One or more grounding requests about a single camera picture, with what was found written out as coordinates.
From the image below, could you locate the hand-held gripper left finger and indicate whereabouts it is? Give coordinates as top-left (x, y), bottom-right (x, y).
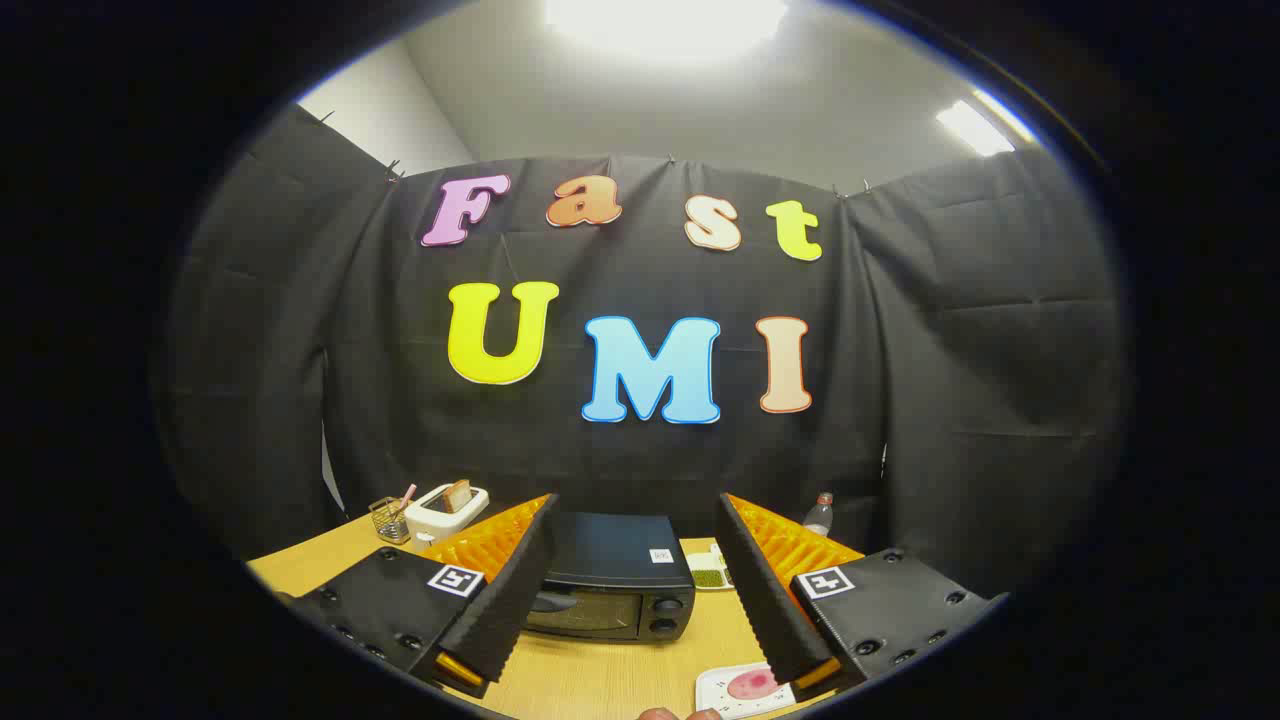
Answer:
top-left (290, 493), bottom-right (561, 699)

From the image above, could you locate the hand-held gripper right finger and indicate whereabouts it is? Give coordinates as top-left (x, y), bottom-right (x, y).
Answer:
top-left (714, 492), bottom-right (1006, 696)

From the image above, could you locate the black toaster oven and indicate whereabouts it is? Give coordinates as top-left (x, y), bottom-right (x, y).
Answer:
top-left (520, 512), bottom-right (698, 643)

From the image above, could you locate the white divided dish with beans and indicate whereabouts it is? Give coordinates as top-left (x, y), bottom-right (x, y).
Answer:
top-left (687, 545), bottom-right (736, 591)

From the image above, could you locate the black backdrop cloth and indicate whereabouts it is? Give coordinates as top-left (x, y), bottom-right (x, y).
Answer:
top-left (160, 105), bottom-right (1136, 601)

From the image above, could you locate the narrow ceiling light panel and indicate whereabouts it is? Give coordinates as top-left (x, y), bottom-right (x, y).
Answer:
top-left (935, 90), bottom-right (1036, 158)

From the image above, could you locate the white bread toaster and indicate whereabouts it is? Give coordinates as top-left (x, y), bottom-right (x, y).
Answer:
top-left (404, 484), bottom-right (491, 547)

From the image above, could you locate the wire mesh pen holder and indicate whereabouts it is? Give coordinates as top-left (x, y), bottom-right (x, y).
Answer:
top-left (368, 497), bottom-right (411, 544)

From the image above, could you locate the large ceiling light panel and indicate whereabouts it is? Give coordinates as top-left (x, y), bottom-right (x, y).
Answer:
top-left (543, 0), bottom-right (791, 63)

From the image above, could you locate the white square plate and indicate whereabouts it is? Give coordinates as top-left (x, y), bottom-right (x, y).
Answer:
top-left (695, 662), bottom-right (801, 720)

